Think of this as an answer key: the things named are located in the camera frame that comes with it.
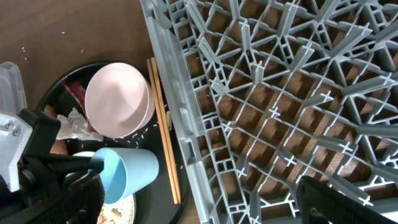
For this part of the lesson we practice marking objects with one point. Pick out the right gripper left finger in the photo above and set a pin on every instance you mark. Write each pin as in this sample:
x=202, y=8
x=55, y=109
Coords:
x=80, y=202

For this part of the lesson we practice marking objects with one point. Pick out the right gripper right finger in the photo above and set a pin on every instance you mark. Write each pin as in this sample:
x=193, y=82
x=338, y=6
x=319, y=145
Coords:
x=319, y=203

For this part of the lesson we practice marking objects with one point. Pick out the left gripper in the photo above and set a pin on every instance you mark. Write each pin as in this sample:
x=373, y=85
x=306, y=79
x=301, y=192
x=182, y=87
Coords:
x=38, y=167

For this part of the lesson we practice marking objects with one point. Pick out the light blue cup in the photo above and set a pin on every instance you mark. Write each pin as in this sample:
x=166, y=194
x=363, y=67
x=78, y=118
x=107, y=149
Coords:
x=142, y=167

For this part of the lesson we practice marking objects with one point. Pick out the grey dishwasher rack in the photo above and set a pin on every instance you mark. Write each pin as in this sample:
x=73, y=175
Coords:
x=262, y=93

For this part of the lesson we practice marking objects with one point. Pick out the orange carrot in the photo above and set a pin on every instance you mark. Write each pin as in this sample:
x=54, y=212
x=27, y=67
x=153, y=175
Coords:
x=59, y=146

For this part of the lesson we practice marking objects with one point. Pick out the crumpled white tissue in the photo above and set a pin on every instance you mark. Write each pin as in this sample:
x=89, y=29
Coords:
x=75, y=126

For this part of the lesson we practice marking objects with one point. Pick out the grey plate with rice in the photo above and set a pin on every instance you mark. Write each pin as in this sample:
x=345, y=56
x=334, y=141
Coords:
x=119, y=204

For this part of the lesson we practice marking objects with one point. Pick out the red snack wrapper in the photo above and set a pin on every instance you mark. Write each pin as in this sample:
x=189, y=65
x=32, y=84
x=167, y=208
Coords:
x=78, y=92

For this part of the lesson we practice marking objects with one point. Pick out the clear plastic bin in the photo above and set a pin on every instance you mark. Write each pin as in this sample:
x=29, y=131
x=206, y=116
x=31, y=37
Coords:
x=13, y=98

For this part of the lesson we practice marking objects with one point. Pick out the left wooden chopstick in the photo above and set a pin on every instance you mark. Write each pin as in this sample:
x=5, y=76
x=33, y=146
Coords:
x=163, y=133

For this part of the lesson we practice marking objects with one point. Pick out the wooden chopstick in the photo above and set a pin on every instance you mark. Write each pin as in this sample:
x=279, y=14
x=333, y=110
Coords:
x=163, y=133
x=168, y=130

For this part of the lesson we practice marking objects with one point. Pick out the right wooden chopstick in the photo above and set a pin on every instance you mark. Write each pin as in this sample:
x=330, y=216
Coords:
x=168, y=130

